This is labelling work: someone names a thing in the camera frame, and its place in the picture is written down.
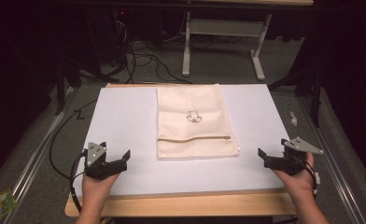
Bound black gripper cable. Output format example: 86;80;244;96
302;157;319;200
48;98;99;216

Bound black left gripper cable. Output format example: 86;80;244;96
48;98;99;216

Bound small white plastic piece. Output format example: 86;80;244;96
289;110;299;127

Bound cream cloth zipper bag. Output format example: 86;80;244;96
155;83;241;160

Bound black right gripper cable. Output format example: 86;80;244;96
302;157;319;200

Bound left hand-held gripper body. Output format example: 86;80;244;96
83;141;120;181

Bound person's left hand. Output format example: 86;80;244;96
81;172;120;207

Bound aluminium floor rail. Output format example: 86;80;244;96
297;96;364;224
0;87;79;224

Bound black floor cables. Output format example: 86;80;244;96
109;18;194;85

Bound person's right hand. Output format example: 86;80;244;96
272;151;317;202

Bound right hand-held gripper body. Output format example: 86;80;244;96
279;136;325;176

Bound white table mat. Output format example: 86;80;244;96
73;83;290;198

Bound black metal stand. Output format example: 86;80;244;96
267;66;325;129
53;57;83;117

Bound white metal desk frame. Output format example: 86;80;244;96
181;10;273;82

